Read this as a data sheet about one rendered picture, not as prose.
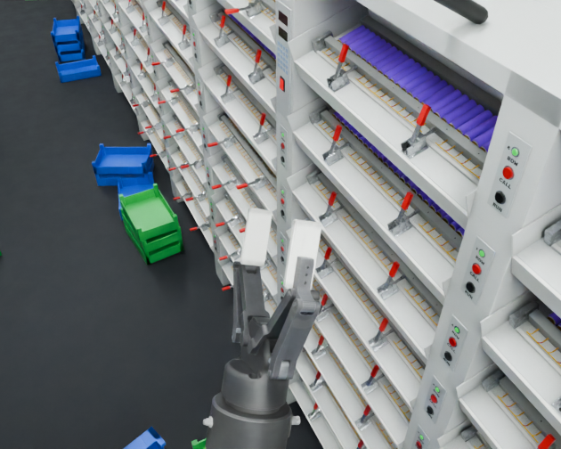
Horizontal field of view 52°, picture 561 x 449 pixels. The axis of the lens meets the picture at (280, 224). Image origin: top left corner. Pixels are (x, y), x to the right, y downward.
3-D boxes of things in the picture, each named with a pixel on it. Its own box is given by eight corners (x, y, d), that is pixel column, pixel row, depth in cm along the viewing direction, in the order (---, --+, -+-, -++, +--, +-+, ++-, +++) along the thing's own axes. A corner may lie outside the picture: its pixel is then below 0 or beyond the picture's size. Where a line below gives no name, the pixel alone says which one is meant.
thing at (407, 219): (447, 310, 104) (440, 268, 94) (296, 144, 145) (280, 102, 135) (537, 252, 106) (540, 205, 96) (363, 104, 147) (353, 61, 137)
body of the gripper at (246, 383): (269, 386, 70) (280, 313, 70) (297, 415, 63) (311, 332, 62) (211, 386, 67) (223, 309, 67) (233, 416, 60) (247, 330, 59)
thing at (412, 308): (429, 370, 117) (421, 338, 107) (296, 201, 158) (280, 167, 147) (510, 316, 118) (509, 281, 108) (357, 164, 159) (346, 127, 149)
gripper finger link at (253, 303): (276, 344, 66) (272, 349, 67) (264, 262, 72) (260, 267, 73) (245, 343, 64) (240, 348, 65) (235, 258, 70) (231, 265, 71)
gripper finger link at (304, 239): (282, 287, 58) (285, 288, 57) (293, 218, 57) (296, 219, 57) (308, 289, 59) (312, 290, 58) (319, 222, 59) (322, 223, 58)
